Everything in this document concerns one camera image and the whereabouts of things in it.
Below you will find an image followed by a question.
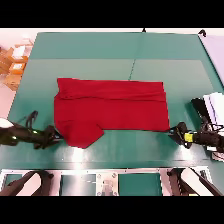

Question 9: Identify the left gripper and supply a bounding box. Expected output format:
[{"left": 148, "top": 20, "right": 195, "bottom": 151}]
[{"left": 39, "top": 124, "right": 65, "bottom": 150}]

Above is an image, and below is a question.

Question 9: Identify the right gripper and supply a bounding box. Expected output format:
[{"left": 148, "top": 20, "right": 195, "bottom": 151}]
[{"left": 167, "top": 121, "right": 188, "bottom": 146}]

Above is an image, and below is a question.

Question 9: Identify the white garment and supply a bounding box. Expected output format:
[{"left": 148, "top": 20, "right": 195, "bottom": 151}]
[{"left": 202, "top": 92, "right": 224, "bottom": 128}]

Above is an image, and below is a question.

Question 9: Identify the red T-shirt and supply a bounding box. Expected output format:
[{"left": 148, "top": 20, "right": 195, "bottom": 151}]
[{"left": 53, "top": 77, "right": 171, "bottom": 150}]

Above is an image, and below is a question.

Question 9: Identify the silver frame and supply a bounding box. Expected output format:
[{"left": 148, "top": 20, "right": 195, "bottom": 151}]
[{"left": 0, "top": 167, "right": 224, "bottom": 197}]

